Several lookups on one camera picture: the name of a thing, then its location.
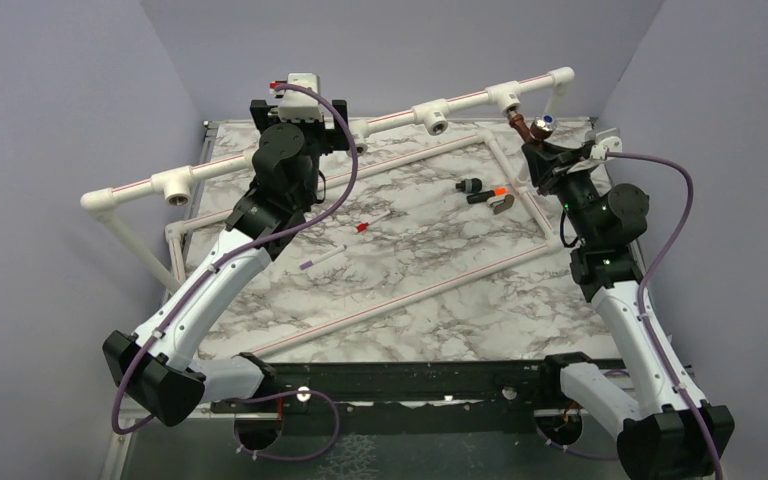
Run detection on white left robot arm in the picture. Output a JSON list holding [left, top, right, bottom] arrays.
[[102, 100, 357, 435]]

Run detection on red capped white pen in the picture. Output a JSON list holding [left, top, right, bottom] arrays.
[[356, 211, 391, 233]]

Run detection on black faucet with orange handle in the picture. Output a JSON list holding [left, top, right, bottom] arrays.
[[455, 178, 515, 215]]

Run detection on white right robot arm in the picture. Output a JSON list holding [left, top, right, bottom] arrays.
[[522, 140, 735, 479]]

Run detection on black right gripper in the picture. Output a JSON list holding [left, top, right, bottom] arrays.
[[527, 139, 601, 246]]

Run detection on brown water faucet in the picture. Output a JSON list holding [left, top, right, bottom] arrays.
[[507, 110, 556, 144]]

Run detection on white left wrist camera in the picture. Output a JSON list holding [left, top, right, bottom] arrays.
[[269, 73, 324, 123]]

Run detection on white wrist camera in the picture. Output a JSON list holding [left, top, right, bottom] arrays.
[[583, 127, 623, 163], [269, 73, 324, 123]]

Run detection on purple capped white pen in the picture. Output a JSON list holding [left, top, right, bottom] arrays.
[[299, 244, 347, 270]]

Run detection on black front mounting rail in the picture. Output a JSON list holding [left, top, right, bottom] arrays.
[[210, 360, 586, 444]]

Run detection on white PVC pipe frame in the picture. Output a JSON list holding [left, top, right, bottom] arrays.
[[80, 67, 574, 355]]

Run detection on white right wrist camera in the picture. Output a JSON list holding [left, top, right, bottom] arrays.
[[583, 127, 623, 163]]

